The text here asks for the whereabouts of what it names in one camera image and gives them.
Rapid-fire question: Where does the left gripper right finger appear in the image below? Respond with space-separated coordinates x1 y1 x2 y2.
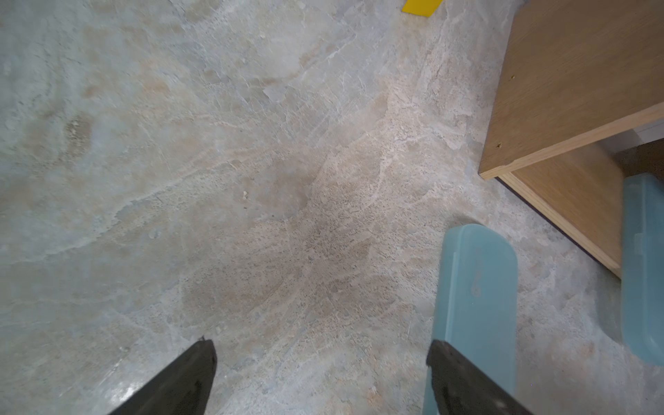
426 340 531 415

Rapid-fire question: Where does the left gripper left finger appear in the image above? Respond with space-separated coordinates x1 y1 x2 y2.
111 339 217 415

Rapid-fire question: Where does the yellow triangular block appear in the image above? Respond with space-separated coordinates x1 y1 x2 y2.
401 0 444 17

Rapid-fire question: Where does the teal pencil case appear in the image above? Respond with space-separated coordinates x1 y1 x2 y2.
621 173 663 366
422 224 529 414

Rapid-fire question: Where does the wooden three-tier shelf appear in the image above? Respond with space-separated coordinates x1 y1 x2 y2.
479 1 663 275

